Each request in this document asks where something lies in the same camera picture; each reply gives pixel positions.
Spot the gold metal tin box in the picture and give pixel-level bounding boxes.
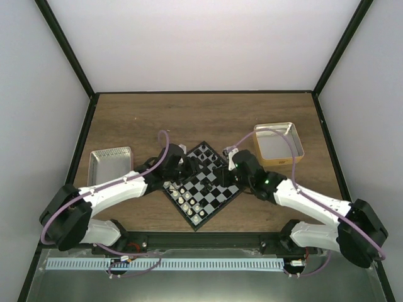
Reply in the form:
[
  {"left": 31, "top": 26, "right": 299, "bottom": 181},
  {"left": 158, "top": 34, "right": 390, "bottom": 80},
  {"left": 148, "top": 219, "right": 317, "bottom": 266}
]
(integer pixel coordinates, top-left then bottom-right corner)
[{"left": 253, "top": 122, "right": 305, "bottom": 167}]

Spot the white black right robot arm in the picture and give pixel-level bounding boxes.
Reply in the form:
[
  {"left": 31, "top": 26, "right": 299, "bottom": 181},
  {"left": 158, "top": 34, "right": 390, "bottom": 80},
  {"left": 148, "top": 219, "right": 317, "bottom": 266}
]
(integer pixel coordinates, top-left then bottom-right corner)
[{"left": 213, "top": 148, "right": 389, "bottom": 268}]

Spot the silver pink tin lid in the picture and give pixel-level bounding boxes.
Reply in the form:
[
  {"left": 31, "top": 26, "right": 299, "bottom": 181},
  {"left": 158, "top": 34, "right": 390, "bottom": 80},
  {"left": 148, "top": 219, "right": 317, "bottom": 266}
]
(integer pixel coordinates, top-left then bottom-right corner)
[{"left": 87, "top": 147, "right": 133, "bottom": 186}]

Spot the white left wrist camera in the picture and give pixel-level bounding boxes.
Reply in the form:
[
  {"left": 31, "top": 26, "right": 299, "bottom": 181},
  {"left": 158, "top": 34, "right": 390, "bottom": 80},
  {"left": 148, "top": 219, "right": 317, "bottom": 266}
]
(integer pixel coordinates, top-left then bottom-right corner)
[{"left": 179, "top": 144, "right": 187, "bottom": 154}]

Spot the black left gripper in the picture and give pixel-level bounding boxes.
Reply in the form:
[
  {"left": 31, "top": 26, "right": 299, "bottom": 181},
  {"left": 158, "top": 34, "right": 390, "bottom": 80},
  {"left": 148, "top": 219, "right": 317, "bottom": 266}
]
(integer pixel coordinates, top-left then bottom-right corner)
[{"left": 165, "top": 157, "right": 207, "bottom": 186}]

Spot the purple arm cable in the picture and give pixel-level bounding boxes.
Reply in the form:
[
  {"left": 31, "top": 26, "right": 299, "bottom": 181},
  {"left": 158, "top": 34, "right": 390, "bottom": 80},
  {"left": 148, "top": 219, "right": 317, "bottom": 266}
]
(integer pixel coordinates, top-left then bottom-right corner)
[
  {"left": 226, "top": 130, "right": 387, "bottom": 278},
  {"left": 40, "top": 130, "right": 173, "bottom": 279}
]

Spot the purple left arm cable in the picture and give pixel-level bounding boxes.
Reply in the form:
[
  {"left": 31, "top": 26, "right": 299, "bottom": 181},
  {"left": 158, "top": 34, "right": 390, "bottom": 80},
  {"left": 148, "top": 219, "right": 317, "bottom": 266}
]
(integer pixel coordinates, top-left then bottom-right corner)
[{"left": 40, "top": 130, "right": 173, "bottom": 279}]

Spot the black aluminium frame rail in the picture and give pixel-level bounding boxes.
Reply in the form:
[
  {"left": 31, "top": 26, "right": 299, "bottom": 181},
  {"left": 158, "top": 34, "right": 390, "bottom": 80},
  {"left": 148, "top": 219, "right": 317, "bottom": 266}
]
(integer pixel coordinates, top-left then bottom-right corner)
[{"left": 37, "top": 231, "right": 374, "bottom": 252}]

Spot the light blue cable duct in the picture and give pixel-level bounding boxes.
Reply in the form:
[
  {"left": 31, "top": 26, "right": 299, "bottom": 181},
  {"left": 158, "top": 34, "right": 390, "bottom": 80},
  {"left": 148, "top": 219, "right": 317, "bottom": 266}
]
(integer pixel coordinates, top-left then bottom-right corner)
[{"left": 45, "top": 257, "right": 284, "bottom": 272}]

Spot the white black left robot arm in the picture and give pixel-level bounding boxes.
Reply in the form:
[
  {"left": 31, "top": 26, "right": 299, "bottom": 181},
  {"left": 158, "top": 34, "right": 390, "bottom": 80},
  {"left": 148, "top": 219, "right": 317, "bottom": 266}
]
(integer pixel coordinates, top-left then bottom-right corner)
[{"left": 39, "top": 143, "right": 202, "bottom": 254}]

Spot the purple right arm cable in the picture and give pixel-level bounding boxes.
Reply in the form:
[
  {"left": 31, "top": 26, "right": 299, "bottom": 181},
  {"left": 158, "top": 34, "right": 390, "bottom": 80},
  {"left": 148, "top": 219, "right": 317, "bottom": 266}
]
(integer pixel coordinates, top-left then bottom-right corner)
[{"left": 226, "top": 130, "right": 387, "bottom": 278}]

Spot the black white chess board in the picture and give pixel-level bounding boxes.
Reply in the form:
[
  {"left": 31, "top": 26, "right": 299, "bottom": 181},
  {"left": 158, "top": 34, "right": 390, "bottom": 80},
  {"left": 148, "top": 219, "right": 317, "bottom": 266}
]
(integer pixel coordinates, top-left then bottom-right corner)
[{"left": 163, "top": 141, "right": 243, "bottom": 231}]

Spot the pile of black chess pieces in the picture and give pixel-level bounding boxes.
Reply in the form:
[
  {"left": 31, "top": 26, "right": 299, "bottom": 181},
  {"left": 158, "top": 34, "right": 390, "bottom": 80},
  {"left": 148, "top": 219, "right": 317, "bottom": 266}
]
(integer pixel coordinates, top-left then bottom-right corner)
[{"left": 201, "top": 179, "right": 213, "bottom": 194}]

